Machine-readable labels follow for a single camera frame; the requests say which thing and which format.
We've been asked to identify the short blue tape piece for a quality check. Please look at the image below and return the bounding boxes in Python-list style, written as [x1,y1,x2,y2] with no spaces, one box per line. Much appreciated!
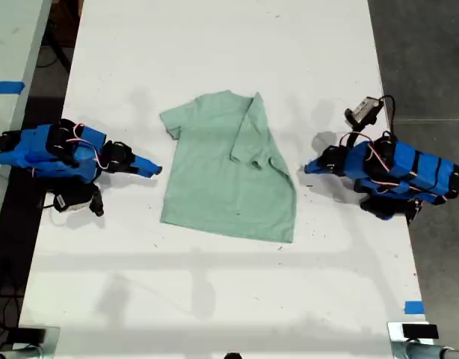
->
[404,300,426,316]

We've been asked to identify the silver metal bracket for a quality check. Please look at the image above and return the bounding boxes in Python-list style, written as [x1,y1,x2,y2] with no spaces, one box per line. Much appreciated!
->
[386,321,440,343]
[11,325,62,353]

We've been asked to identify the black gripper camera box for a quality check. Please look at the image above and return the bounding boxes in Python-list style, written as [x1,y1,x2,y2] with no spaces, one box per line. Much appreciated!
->
[46,182,105,218]
[344,96,385,128]

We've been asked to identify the grey metal tube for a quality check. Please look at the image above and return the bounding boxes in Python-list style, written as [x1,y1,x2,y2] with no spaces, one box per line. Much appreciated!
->
[0,345,42,359]
[392,341,459,359]

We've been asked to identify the black camera stalk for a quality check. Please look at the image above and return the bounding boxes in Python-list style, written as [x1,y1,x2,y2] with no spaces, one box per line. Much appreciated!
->
[344,123,366,150]

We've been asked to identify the long blue tape strip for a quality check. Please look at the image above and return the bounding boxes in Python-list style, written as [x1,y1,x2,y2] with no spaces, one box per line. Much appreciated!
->
[0,80,27,95]

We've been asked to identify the black floor cables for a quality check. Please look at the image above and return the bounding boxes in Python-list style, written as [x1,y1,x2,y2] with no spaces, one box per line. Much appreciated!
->
[0,287,23,340]

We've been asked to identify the black camera cable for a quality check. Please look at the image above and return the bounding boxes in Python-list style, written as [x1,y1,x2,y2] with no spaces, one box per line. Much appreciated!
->
[40,191,57,211]
[378,94,397,136]

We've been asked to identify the small black box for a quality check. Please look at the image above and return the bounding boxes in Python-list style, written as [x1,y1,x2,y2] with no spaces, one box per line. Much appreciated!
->
[17,327,48,343]
[401,324,440,340]

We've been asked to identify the pale green t-shirt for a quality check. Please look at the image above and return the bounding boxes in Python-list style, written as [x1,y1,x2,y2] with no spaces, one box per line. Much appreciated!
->
[158,89,299,245]

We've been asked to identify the black table leg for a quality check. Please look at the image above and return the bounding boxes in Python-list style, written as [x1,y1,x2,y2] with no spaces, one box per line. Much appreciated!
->
[51,24,73,73]

